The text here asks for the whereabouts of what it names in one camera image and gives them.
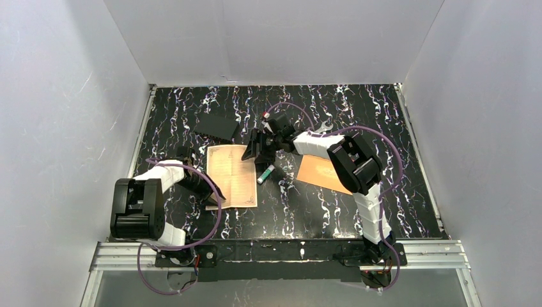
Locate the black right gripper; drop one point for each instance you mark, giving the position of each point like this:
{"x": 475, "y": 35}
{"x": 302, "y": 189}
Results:
{"x": 263, "y": 145}

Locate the green white glue stick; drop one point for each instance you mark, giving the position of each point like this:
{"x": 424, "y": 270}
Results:
{"x": 265, "y": 174}

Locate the beige lined letter paper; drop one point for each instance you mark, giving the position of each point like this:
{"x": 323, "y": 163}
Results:
{"x": 235, "y": 178}

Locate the orange paper envelope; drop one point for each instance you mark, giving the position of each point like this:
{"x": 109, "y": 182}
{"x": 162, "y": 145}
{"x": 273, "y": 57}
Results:
{"x": 320, "y": 172}

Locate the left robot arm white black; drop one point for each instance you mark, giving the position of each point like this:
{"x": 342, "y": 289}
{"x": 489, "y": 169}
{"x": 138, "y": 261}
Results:
{"x": 138, "y": 211}

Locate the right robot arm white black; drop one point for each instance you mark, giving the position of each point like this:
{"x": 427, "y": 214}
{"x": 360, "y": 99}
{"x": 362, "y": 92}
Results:
{"x": 355, "y": 163}

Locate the silver open-end wrench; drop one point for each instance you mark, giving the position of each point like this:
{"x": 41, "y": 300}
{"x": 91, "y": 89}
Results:
{"x": 324, "y": 127}

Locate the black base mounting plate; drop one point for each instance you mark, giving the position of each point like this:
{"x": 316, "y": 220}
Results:
{"x": 274, "y": 259}

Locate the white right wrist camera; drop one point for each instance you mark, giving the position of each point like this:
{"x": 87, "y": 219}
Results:
{"x": 265, "y": 123}

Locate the aluminium front rail frame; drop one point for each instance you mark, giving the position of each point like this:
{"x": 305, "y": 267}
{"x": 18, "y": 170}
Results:
{"x": 421, "y": 255}

